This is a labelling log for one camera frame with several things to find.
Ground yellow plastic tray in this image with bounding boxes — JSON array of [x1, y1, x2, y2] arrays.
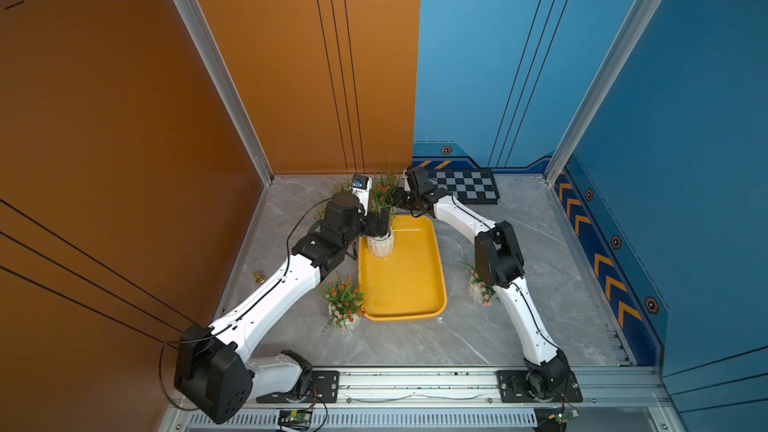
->
[[358, 215, 447, 322]]

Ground potted plant pink flowers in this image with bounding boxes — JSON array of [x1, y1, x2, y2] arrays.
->
[[462, 259, 497, 307]]

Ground potted plant orange flowers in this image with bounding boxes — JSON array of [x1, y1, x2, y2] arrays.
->
[[314, 180, 351, 220]]

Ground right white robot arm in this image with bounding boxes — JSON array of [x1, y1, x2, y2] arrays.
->
[[396, 167, 576, 402]]

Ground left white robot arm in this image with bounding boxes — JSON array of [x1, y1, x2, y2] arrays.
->
[[174, 186, 384, 424]]

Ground black white checkerboard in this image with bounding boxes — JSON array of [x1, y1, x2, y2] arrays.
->
[[427, 169, 500, 205]]

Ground small brass object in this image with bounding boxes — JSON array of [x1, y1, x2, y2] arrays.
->
[[253, 271, 266, 285]]

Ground green circuit board left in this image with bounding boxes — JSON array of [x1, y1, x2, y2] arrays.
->
[[276, 409, 314, 432]]

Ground green circuit board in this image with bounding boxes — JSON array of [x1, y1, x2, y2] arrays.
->
[[533, 409, 580, 432], [276, 409, 314, 432]]

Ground green circuit board right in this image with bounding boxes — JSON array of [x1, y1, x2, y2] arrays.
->
[[533, 409, 580, 432]]

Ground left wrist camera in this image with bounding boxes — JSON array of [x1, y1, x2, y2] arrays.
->
[[350, 174, 373, 213]]

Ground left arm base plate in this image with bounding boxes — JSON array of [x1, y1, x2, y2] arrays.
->
[[256, 370, 339, 405]]

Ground aluminium front rail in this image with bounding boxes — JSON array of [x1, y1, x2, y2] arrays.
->
[[159, 366, 686, 431]]

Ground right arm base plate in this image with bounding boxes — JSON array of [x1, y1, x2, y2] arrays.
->
[[496, 370, 583, 405]]

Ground left aluminium corner post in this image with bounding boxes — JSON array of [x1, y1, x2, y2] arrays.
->
[[173, 0, 274, 187]]

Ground aluminium corner post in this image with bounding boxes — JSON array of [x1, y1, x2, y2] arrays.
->
[[173, 0, 274, 187], [544, 0, 663, 187]]

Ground right aluminium corner post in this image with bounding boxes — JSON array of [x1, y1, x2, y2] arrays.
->
[[544, 0, 663, 187]]

